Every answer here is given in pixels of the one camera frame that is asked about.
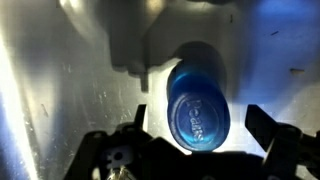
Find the stainless steel sink basin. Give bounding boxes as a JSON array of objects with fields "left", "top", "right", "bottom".
[{"left": 0, "top": 0, "right": 320, "bottom": 180}]

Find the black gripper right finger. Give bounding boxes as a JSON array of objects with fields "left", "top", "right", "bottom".
[{"left": 244, "top": 104, "right": 284, "bottom": 158}]

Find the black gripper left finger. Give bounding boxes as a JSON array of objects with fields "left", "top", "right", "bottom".
[{"left": 133, "top": 104, "right": 148, "bottom": 133}]

